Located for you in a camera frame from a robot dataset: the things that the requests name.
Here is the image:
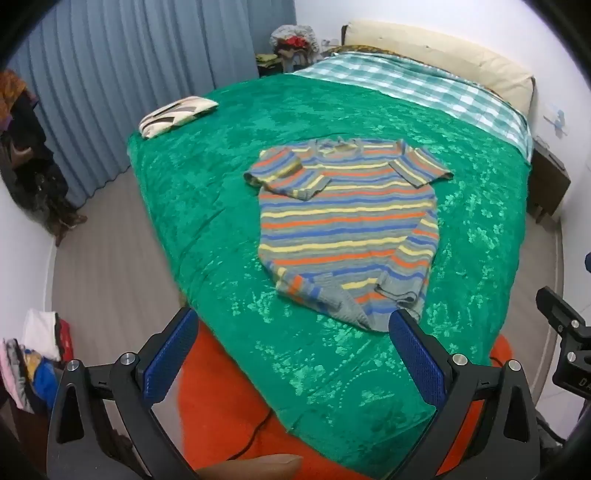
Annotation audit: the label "cream pillow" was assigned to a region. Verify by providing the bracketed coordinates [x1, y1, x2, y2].
[345, 19, 536, 114]

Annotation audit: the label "dark hanging clothes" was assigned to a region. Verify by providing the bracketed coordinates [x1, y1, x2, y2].
[0, 69, 88, 245]

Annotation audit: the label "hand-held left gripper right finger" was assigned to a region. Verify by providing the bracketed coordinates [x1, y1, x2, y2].
[388, 308, 543, 480]

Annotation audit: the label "brown bedside table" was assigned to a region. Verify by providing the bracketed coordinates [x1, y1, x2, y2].
[526, 138, 571, 224]

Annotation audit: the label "green floral blanket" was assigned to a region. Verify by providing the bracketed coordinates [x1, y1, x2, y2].
[126, 76, 532, 478]

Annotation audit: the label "folded cream patterned cloth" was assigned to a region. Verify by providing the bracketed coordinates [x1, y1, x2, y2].
[139, 96, 219, 139]

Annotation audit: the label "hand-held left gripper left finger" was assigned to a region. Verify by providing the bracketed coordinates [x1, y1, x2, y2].
[46, 307, 201, 480]

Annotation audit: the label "person's left hand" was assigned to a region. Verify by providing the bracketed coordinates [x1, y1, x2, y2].
[198, 454, 304, 480]

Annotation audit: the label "striped knit sweater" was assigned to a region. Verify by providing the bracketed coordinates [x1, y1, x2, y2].
[243, 137, 455, 334]

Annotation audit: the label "green checked bed sheet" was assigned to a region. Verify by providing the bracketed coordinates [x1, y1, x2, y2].
[292, 52, 533, 160]

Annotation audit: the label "patterned bed cloth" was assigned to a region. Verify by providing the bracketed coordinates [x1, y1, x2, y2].
[330, 43, 416, 58]

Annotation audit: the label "black cable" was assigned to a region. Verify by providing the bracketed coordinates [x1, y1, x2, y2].
[222, 408, 278, 460]

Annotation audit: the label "stack of folded clothes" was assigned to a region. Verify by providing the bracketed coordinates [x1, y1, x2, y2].
[0, 308, 75, 414]

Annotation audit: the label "orange rug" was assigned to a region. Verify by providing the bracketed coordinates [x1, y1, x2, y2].
[178, 318, 513, 480]

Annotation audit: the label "blue curtain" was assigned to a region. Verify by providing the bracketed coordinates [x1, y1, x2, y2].
[9, 0, 296, 208]

